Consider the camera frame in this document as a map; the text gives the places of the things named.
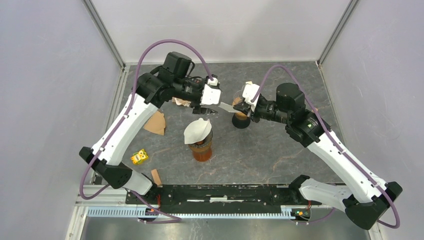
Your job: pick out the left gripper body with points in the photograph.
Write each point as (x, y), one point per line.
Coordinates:
(201, 111)

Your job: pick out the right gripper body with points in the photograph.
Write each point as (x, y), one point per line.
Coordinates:
(261, 111)

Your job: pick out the white paper coffee filter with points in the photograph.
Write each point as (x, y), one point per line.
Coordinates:
(197, 131)

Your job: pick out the clear glass dripper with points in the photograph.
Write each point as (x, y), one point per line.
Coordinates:
(238, 98)

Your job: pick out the dark glass dripper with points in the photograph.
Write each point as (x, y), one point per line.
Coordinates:
(203, 143)

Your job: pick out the single brown paper filter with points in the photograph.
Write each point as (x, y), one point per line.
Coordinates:
(156, 124)

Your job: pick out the wooden ring holder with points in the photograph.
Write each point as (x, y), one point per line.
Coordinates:
(241, 116)

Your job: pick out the dark red black dripper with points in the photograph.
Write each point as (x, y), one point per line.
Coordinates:
(240, 124)

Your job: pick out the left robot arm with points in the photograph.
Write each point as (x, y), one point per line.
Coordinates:
(170, 80)

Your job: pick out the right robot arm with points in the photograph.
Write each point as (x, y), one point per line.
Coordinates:
(363, 197)

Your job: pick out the brown paper coffee filters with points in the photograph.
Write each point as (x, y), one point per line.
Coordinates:
(181, 102)

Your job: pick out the amber glass carafe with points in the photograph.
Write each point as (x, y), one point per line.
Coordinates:
(201, 154)

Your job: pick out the yellow toy figure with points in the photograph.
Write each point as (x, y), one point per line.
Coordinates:
(139, 157)

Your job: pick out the wooden rectangular block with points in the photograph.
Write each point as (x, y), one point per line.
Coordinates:
(156, 177)

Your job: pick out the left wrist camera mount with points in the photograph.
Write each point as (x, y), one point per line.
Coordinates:
(211, 93)

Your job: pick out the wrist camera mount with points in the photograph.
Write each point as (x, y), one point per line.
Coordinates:
(249, 94)
(211, 93)

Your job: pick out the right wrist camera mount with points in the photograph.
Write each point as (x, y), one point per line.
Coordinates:
(249, 94)

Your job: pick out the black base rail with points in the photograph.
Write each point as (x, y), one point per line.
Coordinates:
(225, 198)

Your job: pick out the white slotted cable duct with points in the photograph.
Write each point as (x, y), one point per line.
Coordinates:
(143, 212)

